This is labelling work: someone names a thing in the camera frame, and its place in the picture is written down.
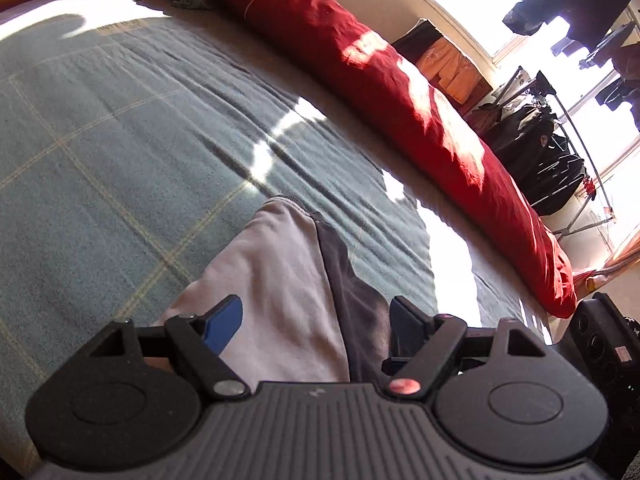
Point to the red duvet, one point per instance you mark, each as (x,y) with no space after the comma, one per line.
(400,110)

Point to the red hanging socks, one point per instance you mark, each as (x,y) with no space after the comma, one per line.
(590,185)

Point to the orange curtain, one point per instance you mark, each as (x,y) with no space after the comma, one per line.
(612,265)

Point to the brown hanging garment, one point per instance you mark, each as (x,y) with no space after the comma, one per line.
(482,116)

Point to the bright window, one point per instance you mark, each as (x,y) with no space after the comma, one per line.
(525,50)

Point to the bed with green checked blanket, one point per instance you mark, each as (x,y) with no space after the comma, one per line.
(150,160)

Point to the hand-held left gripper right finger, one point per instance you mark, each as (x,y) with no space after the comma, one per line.
(405,325)

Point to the dark teal hanging shirt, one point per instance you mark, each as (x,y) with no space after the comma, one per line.
(565,0)

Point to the dark hanging garment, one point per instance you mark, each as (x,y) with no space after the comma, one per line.
(622,85)

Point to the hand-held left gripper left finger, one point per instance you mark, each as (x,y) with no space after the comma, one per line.
(224,325)

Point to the metal clothes drying rack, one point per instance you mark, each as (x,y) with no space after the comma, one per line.
(575,160)

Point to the grey and black printed sweatshirt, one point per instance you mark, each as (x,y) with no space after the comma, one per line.
(295,285)

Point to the black jacket with round badge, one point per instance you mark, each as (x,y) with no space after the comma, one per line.
(522,137)

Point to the orange shirt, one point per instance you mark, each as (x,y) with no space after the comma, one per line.
(447,67)

